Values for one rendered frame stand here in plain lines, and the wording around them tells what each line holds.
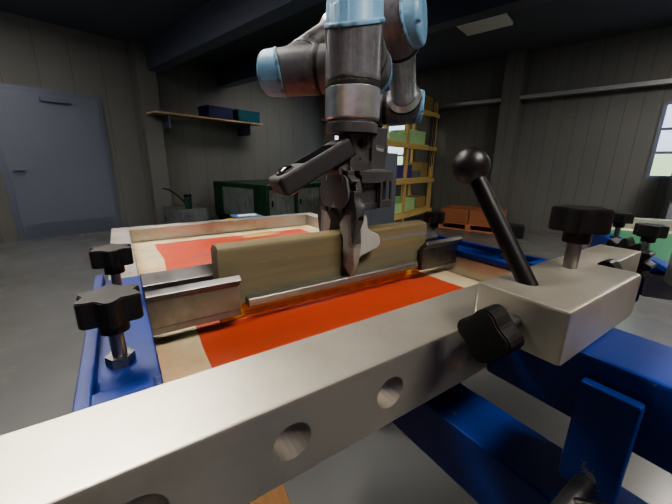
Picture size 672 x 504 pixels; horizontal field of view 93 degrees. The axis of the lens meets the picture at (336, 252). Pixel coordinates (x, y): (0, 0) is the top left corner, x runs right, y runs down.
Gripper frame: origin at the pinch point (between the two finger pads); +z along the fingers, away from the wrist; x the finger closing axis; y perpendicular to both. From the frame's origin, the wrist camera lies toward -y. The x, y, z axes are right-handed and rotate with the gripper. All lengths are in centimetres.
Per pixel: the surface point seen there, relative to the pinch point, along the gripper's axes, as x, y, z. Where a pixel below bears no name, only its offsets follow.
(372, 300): -4.1, 3.8, 5.3
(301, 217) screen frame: 57, 24, 3
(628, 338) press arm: -33.3, 1.7, -3.3
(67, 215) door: 623, -100, 69
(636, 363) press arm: -34.5, -1.6, -3.3
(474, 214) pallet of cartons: 301, 502, 69
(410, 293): -5.3, 10.8, 5.3
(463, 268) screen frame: -4.4, 25.5, 3.8
